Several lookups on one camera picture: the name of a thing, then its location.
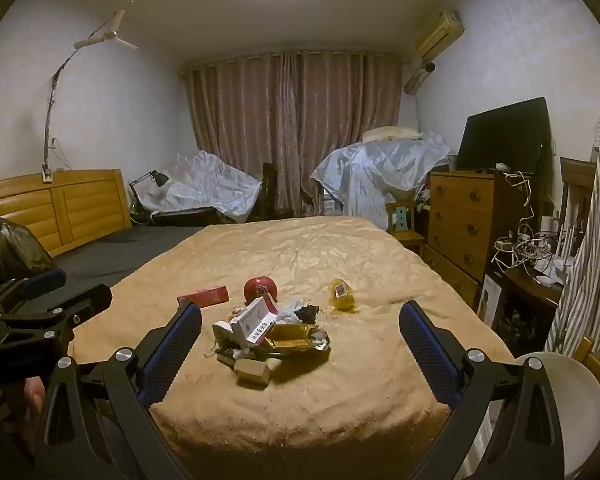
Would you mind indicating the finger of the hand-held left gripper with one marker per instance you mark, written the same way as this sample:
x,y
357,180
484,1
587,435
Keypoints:
x,y
87,301
45,281

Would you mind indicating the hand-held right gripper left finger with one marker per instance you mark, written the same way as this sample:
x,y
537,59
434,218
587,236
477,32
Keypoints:
x,y
175,350

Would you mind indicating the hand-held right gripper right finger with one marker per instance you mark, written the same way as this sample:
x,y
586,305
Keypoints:
x,y
427,355

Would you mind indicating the white plastic bin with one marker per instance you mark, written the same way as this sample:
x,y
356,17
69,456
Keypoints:
x,y
575,410

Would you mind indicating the white fan on clamp arm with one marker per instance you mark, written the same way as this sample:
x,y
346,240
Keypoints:
x,y
107,36

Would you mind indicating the black plastic bag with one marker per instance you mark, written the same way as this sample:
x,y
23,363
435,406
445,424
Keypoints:
x,y
12,247

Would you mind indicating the red carton box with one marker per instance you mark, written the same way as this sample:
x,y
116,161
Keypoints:
x,y
205,296

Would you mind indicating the grey bed sheet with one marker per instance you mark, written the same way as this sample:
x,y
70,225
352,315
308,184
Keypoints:
x,y
130,250

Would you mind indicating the small cardboard box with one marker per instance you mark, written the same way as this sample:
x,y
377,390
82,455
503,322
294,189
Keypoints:
x,y
252,371

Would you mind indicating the wooden headboard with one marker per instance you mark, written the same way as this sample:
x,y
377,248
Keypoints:
x,y
75,205

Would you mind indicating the white plastic packet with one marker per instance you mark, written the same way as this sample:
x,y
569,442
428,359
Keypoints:
x,y
252,322

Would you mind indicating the white picture box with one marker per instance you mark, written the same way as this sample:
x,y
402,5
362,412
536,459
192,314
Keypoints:
x,y
490,300

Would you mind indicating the red apple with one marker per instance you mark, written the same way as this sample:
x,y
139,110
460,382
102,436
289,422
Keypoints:
x,y
252,287

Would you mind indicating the yellow plastic wrapper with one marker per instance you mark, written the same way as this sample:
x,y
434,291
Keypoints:
x,y
342,296

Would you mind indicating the dark wooden side table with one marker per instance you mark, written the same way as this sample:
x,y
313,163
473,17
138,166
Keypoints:
x,y
530,290

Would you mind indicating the gold foil wrapper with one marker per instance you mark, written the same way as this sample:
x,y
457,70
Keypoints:
x,y
297,340

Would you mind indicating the small wooden stool chair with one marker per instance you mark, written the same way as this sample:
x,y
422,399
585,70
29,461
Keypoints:
x,y
405,220

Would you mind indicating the wooden chest of drawers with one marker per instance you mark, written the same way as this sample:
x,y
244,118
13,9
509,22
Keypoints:
x,y
460,220

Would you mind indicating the black desk lamp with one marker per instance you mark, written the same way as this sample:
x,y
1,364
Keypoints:
x,y
157,177

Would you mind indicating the small silver cover sheet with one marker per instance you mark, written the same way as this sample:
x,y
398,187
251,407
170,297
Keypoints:
x,y
205,185

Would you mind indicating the dark wooden chair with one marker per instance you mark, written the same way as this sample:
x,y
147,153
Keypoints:
x,y
269,190

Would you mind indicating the large silver cover sheet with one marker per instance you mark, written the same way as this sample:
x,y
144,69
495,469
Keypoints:
x,y
375,170

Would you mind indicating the cream pillow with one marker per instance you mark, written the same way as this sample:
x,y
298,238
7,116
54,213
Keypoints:
x,y
392,133

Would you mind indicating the brown chair back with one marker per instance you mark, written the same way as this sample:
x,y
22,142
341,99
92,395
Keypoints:
x,y
577,185

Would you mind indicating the black flat television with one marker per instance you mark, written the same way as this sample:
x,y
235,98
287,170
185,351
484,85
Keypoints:
x,y
505,135

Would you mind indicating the brown curtain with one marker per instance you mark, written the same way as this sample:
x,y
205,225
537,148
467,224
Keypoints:
x,y
290,110

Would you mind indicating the small wall camera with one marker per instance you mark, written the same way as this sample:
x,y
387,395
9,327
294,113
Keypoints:
x,y
429,66

